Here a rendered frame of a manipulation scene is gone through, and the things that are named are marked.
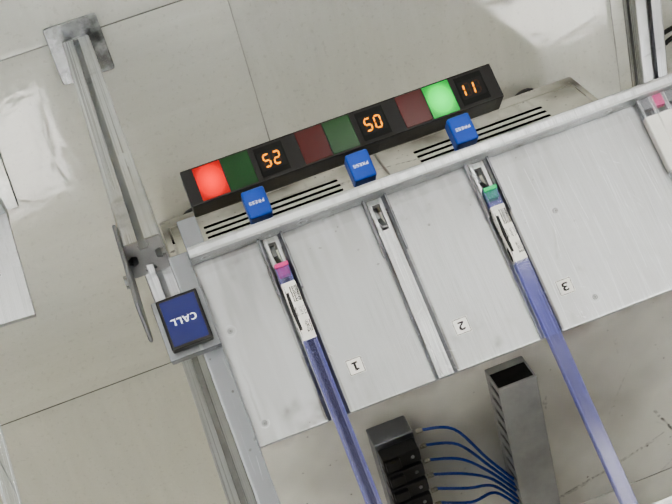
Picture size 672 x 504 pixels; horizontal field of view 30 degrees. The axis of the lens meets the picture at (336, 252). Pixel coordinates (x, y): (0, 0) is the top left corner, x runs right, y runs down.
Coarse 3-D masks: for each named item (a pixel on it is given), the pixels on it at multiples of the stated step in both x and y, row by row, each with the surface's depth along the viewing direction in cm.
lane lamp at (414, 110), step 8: (400, 96) 129; (408, 96) 129; (416, 96) 129; (400, 104) 129; (408, 104) 129; (416, 104) 129; (424, 104) 129; (400, 112) 128; (408, 112) 128; (416, 112) 128; (424, 112) 128; (408, 120) 128; (416, 120) 128; (424, 120) 128
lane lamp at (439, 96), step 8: (424, 88) 129; (432, 88) 129; (440, 88) 129; (448, 88) 129; (424, 96) 129; (432, 96) 129; (440, 96) 129; (448, 96) 129; (432, 104) 129; (440, 104) 129; (448, 104) 129; (456, 104) 129; (432, 112) 128; (440, 112) 128; (448, 112) 128
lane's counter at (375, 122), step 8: (360, 112) 128; (368, 112) 128; (376, 112) 128; (360, 120) 128; (368, 120) 128; (376, 120) 128; (384, 120) 128; (360, 128) 128; (368, 128) 128; (376, 128) 128; (384, 128) 128; (368, 136) 128; (376, 136) 128
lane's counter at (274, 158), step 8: (272, 144) 127; (280, 144) 127; (256, 152) 127; (264, 152) 127; (272, 152) 127; (280, 152) 127; (264, 160) 127; (272, 160) 127; (280, 160) 127; (264, 168) 126; (272, 168) 126; (280, 168) 126; (288, 168) 126; (264, 176) 126
